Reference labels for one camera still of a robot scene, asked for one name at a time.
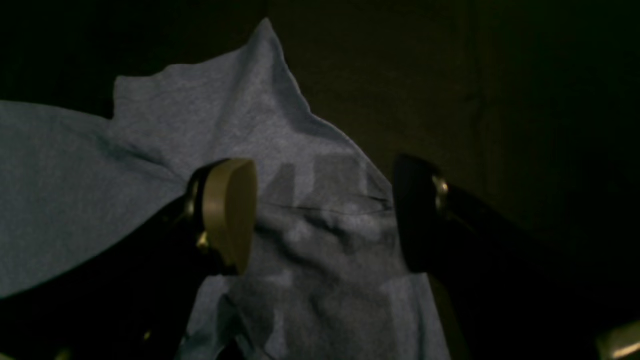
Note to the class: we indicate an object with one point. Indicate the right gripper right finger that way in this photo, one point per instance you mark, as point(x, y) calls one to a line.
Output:
point(512, 299)

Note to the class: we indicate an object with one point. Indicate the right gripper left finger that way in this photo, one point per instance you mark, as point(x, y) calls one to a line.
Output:
point(134, 300)

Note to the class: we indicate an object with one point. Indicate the blue-grey t-shirt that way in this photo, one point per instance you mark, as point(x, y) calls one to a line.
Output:
point(326, 278)

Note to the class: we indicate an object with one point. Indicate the black table cloth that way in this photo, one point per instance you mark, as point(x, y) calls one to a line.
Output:
point(531, 106)

